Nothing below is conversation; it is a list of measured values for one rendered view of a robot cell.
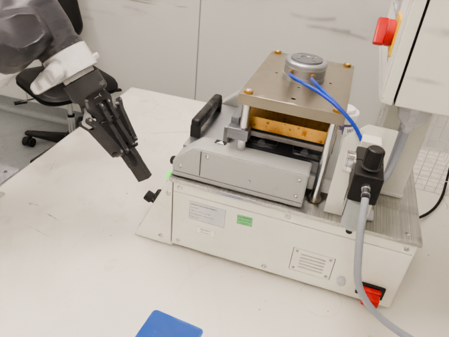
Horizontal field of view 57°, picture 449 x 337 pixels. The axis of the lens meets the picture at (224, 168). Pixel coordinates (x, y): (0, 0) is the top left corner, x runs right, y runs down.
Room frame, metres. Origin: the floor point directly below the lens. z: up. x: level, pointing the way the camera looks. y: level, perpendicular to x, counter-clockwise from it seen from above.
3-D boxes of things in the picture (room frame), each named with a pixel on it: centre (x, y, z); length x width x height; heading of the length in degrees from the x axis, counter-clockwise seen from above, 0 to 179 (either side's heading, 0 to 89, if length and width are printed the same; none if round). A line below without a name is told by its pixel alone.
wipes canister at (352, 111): (1.16, -0.34, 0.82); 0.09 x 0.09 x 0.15
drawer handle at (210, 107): (0.81, 0.05, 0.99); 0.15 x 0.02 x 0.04; 166
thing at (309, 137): (0.76, -0.13, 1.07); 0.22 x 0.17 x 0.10; 166
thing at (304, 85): (0.74, -0.16, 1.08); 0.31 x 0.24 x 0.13; 166
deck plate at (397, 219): (0.76, -0.16, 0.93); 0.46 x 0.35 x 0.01; 76
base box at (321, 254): (0.75, -0.12, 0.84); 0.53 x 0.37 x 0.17; 76
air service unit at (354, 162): (0.52, -0.20, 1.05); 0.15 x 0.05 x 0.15; 166
